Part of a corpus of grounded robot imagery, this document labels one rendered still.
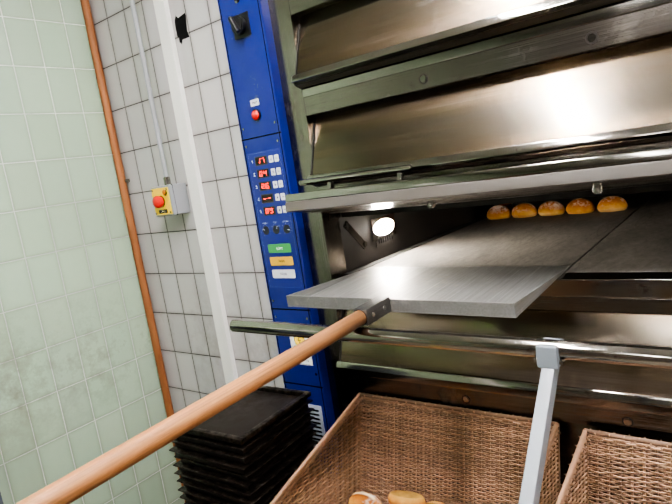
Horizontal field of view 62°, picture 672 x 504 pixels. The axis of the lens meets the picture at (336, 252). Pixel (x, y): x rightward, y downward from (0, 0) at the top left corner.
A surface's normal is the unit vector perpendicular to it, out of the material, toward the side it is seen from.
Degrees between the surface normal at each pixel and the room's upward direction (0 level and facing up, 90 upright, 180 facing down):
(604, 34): 90
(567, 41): 90
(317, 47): 70
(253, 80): 90
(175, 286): 90
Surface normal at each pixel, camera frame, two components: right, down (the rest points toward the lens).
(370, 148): -0.61, -0.14
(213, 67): -0.59, 0.21
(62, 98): 0.79, -0.03
